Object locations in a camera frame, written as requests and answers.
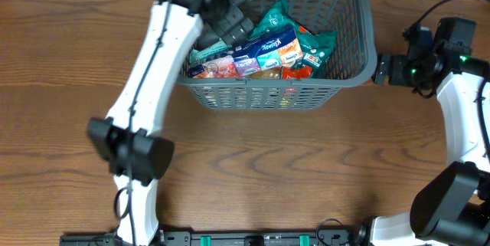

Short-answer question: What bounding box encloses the teal wet wipes packet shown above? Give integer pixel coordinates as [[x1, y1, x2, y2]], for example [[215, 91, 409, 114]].
[[189, 40, 231, 67]]

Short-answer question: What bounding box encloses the green Nescafe coffee bag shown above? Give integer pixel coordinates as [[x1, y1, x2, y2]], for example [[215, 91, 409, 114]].
[[251, 0, 337, 78]]

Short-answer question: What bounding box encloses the orange spaghetti packet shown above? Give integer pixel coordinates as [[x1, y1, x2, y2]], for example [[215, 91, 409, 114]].
[[250, 65, 315, 103]]

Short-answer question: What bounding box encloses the Kleenex tissue multipack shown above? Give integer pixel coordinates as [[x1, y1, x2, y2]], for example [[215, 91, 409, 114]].
[[188, 25, 303, 78]]

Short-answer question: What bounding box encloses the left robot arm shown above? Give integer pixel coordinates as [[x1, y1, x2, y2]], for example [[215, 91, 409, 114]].
[[87, 0, 253, 245]]

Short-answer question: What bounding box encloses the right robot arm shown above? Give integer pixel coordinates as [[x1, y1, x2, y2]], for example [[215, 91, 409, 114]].
[[358, 18, 489, 245]]

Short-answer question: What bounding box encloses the grey plastic basket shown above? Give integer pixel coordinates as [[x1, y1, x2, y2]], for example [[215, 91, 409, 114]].
[[177, 0, 377, 110]]

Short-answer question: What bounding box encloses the right black cable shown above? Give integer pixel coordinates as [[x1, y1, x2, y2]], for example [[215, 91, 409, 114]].
[[411, 0, 490, 159]]

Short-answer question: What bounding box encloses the black cable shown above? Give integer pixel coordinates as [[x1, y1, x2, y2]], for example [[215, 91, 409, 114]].
[[411, 0, 490, 159], [113, 0, 177, 246]]

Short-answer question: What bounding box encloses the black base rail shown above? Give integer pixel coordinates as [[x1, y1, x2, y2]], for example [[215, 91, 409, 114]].
[[59, 228, 368, 246]]

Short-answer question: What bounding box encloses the left black cable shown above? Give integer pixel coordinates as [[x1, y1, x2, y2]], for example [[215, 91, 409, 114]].
[[113, 0, 177, 246]]

